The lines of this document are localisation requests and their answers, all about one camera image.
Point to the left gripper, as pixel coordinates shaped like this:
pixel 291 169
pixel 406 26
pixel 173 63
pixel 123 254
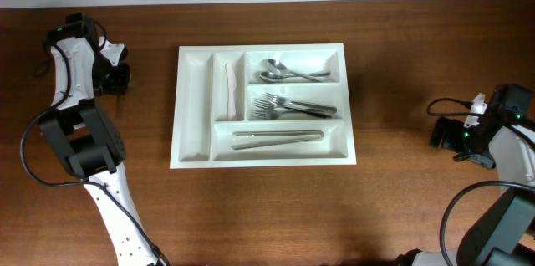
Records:
pixel 119 77

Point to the silver fork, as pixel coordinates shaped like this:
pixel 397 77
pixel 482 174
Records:
pixel 285 102
pixel 285 114
pixel 266 105

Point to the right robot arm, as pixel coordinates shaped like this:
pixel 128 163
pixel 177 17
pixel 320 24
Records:
pixel 497 135

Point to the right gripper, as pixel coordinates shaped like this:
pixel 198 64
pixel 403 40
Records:
pixel 440 133

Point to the large silver spoon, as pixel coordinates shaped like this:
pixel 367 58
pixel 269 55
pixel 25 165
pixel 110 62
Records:
pixel 270 77
pixel 281 71

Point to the white plastic cutlery tray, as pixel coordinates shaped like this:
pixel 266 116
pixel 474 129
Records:
pixel 202 136

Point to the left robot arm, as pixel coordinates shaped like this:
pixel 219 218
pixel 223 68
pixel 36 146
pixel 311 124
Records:
pixel 85 140

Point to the small teaspoon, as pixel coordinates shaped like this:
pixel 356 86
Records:
pixel 119 102

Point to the white plastic butter knife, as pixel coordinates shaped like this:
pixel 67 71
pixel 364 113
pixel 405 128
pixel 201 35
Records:
pixel 231 92

